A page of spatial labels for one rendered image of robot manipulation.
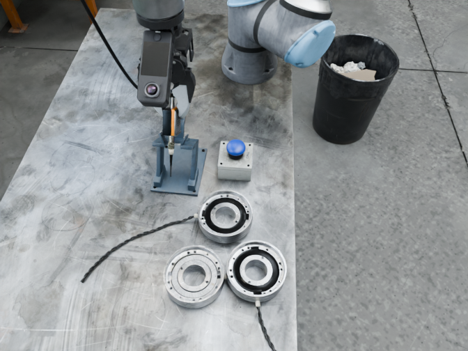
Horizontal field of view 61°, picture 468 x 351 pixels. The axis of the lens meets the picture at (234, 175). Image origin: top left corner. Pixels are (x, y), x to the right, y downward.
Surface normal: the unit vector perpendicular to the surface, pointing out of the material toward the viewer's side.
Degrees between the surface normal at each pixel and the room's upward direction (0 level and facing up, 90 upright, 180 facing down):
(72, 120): 0
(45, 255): 0
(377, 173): 0
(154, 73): 32
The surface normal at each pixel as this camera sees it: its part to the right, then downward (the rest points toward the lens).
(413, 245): 0.01, -0.60
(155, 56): -0.01, -0.09
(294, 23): -0.44, 0.50
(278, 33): -0.69, 0.28
